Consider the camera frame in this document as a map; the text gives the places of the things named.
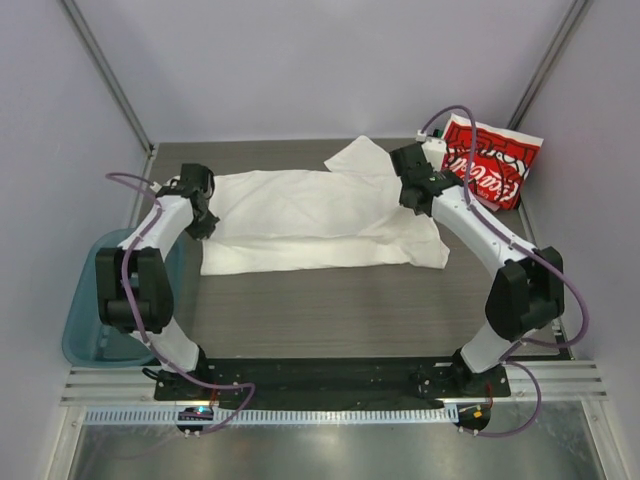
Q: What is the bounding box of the white t-shirt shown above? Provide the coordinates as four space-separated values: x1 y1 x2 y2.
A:
200 136 450 276

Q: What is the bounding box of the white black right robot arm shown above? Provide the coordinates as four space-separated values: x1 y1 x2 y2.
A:
390 143 565 396

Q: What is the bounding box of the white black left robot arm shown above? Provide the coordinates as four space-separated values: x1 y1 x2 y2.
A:
95 163 219 399

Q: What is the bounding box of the blue transparent plastic bin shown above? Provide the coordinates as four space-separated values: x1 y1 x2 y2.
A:
61 228 186 369

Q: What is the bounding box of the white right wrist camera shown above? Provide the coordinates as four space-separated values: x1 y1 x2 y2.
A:
415 130 447 171

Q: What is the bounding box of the left aluminium frame post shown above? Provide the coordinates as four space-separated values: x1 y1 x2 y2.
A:
58 0 154 157

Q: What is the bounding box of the aluminium frame post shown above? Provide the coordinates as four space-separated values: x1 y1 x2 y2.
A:
507 0 593 130
58 0 154 157

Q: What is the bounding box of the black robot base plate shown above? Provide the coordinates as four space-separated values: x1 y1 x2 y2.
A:
154 357 511 411

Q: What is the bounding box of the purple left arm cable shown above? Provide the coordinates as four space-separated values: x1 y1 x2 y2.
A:
105 172 256 435

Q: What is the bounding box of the aluminium rail extrusion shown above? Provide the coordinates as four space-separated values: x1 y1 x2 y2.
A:
60 360 608 406

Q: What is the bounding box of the white slotted cable duct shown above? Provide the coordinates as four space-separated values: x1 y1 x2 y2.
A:
83 405 458 426

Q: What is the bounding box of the right aluminium frame post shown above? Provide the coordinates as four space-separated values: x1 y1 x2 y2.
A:
507 0 593 130

